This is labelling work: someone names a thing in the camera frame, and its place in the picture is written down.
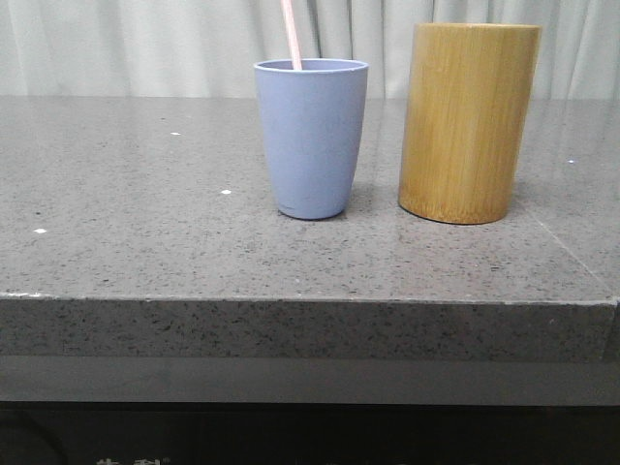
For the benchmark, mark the blue plastic cup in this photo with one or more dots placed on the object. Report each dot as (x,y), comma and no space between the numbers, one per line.
(312,125)

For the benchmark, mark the bamboo cylinder holder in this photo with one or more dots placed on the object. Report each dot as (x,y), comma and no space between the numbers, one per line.
(470,86)

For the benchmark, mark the white curtain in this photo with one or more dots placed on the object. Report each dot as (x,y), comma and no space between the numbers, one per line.
(208,48)

